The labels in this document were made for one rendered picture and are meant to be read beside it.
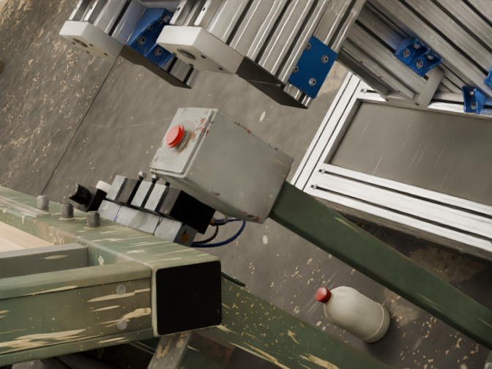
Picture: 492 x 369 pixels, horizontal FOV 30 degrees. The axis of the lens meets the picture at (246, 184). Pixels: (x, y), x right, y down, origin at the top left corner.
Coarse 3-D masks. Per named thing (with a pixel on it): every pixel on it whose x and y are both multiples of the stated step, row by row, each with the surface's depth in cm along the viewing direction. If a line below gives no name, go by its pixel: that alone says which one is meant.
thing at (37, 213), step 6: (0, 198) 206; (6, 198) 206; (6, 204) 199; (12, 204) 197; (18, 204) 197; (24, 204) 197; (18, 210) 192; (24, 210) 189; (30, 210) 189; (36, 210) 188; (36, 216) 183; (42, 216) 183; (48, 216) 184
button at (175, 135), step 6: (174, 126) 143; (180, 126) 142; (168, 132) 143; (174, 132) 142; (180, 132) 141; (168, 138) 142; (174, 138) 141; (180, 138) 141; (168, 144) 142; (174, 144) 141
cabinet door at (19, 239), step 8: (0, 224) 194; (0, 232) 184; (8, 232) 184; (16, 232) 184; (24, 232) 184; (0, 240) 177; (8, 240) 176; (16, 240) 175; (24, 240) 175; (32, 240) 175; (40, 240) 175; (0, 248) 169; (8, 248) 169; (16, 248) 169; (24, 248) 167
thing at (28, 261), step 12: (0, 252) 153; (12, 252) 153; (24, 252) 153; (36, 252) 153; (48, 252) 153; (60, 252) 154; (72, 252) 156; (84, 252) 157; (0, 264) 149; (12, 264) 150; (24, 264) 151; (36, 264) 152; (48, 264) 153; (60, 264) 155; (72, 264) 156; (84, 264) 157; (0, 276) 149; (12, 276) 150
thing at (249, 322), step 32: (224, 288) 143; (224, 320) 144; (256, 320) 147; (288, 320) 150; (96, 352) 198; (128, 352) 202; (160, 352) 145; (192, 352) 142; (224, 352) 145; (256, 352) 148; (288, 352) 151; (320, 352) 155; (352, 352) 158
